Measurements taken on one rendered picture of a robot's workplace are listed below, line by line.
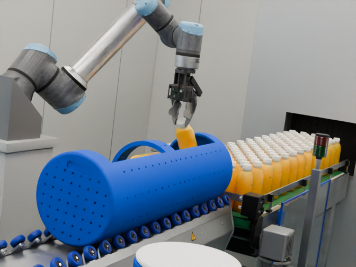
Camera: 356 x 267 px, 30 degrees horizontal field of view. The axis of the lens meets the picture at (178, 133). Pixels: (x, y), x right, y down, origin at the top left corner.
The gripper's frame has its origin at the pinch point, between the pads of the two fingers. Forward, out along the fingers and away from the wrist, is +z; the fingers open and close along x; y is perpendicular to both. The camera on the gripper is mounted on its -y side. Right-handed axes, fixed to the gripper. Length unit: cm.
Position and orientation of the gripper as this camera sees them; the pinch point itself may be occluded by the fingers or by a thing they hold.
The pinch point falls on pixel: (181, 122)
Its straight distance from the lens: 248.2
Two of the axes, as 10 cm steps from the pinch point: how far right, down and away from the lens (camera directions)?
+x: 8.8, 1.8, -4.5
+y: -4.6, 0.6, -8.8
